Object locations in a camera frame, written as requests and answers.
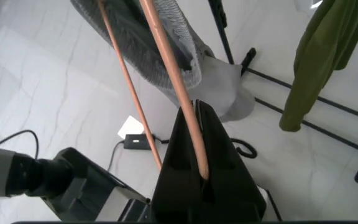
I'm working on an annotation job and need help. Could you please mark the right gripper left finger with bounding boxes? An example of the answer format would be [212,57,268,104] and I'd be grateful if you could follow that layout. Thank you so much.
[150,107,203,222]

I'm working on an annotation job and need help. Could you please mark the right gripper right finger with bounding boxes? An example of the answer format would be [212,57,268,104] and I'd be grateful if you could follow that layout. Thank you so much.
[194,99,267,222]

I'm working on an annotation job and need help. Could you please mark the pale grey shorts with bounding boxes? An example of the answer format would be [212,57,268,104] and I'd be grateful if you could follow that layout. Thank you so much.
[70,0,256,123]

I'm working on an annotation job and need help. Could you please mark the pink clothes hanger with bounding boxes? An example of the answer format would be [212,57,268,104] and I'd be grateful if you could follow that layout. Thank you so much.
[96,0,211,181]

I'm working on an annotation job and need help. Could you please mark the green long-sleeved shirt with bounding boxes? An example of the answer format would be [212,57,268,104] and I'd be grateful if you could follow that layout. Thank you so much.
[278,0,358,132]

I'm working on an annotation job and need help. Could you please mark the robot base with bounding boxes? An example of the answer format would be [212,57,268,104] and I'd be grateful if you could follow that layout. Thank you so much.
[42,147,152,222]

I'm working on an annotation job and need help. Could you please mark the black clothes rack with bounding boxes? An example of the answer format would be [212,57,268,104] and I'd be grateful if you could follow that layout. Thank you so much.
[208,0,358,185]

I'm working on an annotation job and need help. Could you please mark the black power adapter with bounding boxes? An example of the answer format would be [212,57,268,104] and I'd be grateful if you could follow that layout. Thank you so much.
[123,133,155,151]

